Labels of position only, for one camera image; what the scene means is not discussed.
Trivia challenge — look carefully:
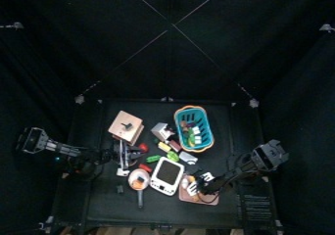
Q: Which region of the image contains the brown toy block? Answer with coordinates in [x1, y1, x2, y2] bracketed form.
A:
[167, 139, 183, 153]

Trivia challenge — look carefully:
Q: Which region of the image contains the green toy in basket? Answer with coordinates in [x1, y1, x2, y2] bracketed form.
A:
[187, 127, 196, 148]

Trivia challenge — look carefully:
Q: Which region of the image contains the white toy kitchen appliance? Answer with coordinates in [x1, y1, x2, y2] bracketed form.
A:
[151, 121, 176, 142]

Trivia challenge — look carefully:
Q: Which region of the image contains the wooden toy sink with faucet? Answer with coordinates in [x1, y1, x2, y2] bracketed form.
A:
[106, 110, 145, 146]

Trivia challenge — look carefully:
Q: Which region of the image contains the toy frying pan with egg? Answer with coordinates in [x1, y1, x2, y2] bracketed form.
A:
[127, 167, 152, 210]

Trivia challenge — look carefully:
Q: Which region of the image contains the white toy carton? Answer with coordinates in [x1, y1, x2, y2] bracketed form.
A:
[177, 151, 199, 165]

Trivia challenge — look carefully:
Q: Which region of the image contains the white toy box in basket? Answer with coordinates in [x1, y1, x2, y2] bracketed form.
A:
[191, 125, 204, 145]

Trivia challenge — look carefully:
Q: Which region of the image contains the teal basket with orange rim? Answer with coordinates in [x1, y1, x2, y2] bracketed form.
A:
[172, 105, 216, 154]

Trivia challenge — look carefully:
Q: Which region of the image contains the white toy stove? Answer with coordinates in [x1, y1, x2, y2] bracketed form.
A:
[148, 156, 185, 197]

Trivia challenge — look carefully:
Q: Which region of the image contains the pink cutting board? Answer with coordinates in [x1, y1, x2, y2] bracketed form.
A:
[177, 174, 221, 207]

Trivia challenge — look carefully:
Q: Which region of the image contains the light green toy vegetable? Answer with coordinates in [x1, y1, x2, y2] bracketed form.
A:
[167, 151, 180, 163]

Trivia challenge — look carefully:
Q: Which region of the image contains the white toy piece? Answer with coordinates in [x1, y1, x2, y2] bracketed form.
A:
[115, 167, 131, 177]

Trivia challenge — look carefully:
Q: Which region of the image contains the red toy pepper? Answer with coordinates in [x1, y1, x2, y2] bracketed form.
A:
[137, 163, 153, 173]

